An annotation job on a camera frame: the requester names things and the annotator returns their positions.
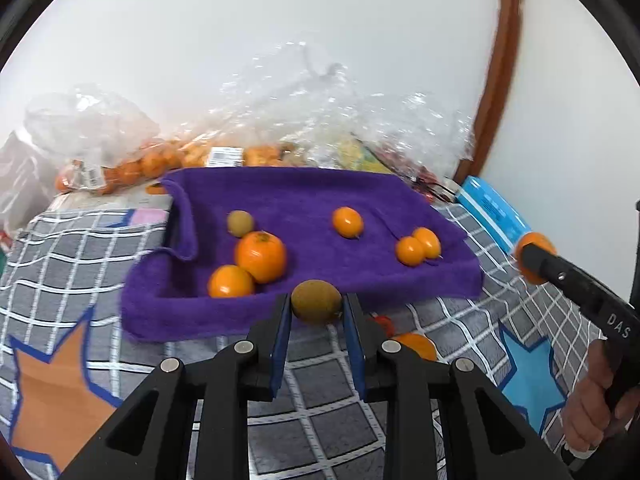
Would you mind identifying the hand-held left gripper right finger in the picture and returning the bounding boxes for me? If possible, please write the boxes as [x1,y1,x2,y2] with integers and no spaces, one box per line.
[342,292,573,480]

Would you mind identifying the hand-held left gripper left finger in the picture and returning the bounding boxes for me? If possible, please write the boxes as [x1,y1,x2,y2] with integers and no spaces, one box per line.
[59,292,292,480]

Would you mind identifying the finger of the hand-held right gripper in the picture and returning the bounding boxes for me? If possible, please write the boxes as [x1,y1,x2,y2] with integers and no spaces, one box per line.
[522,243,609,321]

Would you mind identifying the brown kiwi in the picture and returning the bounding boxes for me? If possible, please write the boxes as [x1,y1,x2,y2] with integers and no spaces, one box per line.
[291,280,344,325]

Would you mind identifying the large orange tangerine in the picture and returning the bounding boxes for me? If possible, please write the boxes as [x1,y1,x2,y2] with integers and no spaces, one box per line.
[234,231,288,284]

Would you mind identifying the oval orange citrus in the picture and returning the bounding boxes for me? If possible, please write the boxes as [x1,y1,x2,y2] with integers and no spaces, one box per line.
[412,227,442,260]

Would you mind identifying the person's right hand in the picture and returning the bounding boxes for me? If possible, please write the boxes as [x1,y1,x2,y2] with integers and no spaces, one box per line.
[562,339,631,453]

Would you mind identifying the large orange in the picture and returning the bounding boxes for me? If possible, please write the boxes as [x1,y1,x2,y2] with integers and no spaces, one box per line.
[392,332,438,362]

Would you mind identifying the blue tissue pack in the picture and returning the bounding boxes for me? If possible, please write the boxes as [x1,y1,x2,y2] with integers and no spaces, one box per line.
[457,176,533,257]

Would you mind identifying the small orange citrus with stem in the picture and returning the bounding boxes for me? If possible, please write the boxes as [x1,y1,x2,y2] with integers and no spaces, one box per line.
[332,207,364,239]

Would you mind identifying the small green kiwi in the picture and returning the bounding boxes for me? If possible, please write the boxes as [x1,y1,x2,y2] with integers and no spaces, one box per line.
[227,210,255,237]

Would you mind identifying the purple towel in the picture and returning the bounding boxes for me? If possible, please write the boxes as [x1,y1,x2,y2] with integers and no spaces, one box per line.
[120,166,483,343]

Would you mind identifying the clear bag of red fruit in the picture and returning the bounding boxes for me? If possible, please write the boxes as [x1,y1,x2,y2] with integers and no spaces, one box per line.
[375,91,476,203]

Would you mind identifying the clear bag with yellow contents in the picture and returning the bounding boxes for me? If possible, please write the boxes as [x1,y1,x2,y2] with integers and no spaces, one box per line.
[300,92,401,176]

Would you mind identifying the grey checked bed sheet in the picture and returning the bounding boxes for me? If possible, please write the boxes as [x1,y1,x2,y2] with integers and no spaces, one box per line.
[0,187,626,480]

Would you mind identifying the clear bag of tangerines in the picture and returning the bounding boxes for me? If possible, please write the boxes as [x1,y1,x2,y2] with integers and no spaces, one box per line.
[187,40,351,170]
[25,85,187,196]

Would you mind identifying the white plastic bag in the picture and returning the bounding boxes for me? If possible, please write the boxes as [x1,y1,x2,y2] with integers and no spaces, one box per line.
[0,129,57,233]

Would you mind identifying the brown wooden door frame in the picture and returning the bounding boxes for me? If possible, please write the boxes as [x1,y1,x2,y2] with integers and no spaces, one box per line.
[452,0,526,187]

